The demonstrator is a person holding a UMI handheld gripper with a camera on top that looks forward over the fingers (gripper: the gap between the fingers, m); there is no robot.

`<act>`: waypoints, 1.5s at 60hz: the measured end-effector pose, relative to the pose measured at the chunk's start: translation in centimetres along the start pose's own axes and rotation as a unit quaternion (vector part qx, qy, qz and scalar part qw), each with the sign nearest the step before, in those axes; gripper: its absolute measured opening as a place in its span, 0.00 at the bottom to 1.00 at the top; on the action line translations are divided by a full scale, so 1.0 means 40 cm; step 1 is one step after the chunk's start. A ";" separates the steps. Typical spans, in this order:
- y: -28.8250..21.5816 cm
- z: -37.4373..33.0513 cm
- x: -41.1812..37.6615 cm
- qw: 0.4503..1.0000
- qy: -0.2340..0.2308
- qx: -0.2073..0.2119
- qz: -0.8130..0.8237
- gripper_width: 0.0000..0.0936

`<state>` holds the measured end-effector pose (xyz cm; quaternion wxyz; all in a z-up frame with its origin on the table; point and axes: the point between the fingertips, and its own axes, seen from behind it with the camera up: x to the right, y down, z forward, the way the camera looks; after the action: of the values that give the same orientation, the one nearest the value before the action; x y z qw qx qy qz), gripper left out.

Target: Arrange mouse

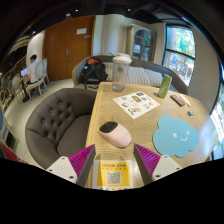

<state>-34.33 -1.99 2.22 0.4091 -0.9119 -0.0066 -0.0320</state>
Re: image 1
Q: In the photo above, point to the white sticker sheet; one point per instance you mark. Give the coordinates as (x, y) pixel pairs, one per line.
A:
(136, 104)

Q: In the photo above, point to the white pen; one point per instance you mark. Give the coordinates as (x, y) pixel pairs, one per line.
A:
(185, 100)

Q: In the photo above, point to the black-framed window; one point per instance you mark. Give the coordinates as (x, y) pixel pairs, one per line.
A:
(180, 53)

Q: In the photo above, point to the yellow code card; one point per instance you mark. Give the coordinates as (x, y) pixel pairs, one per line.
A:
(113, 175)

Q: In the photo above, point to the striped cushion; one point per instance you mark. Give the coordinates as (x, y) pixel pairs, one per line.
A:
(155, 78)
(109, 71)
(136, 76)

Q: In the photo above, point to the person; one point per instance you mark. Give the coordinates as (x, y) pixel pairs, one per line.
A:
(32, 70)

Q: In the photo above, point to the grey tufted armchair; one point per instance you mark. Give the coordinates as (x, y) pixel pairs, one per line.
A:
(56, 123)

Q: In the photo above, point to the black and red backpack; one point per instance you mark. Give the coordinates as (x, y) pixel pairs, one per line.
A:
(91, 70)

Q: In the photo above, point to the clear plastic shaker bottle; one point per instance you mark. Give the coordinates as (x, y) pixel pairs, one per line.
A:
(120, 73)

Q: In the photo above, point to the blue cloud-shaped mouse pad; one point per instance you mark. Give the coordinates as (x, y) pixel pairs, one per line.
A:
(175, 136)

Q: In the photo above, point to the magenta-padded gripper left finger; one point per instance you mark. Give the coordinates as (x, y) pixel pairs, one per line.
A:
(81, 159)

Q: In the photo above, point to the green drink can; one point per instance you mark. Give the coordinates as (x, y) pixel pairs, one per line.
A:
(165, 86)

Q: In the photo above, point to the open laptop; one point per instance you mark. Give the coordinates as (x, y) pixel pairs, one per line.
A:
(24, 72)

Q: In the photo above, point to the brown wooden door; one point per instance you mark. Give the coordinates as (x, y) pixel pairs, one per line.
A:
(63, 50)

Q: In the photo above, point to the grey curved sofa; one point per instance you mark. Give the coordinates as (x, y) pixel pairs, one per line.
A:
(173, 78)

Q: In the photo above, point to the small teal eraser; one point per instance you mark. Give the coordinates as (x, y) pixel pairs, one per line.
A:
(190, 113)

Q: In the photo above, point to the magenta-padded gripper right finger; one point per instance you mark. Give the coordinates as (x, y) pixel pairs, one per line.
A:
(150, 160)

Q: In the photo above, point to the arched glass-door cabinet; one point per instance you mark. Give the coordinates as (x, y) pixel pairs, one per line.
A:
(141, 43)

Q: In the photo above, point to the group of white chairs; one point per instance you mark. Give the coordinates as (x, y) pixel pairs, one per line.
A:
(40, 75)

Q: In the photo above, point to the black and red flat box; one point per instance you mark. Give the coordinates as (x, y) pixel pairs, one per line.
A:
(177, 100)

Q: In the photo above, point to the pink computer mouse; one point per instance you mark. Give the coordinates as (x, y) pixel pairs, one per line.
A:
(116, 136)

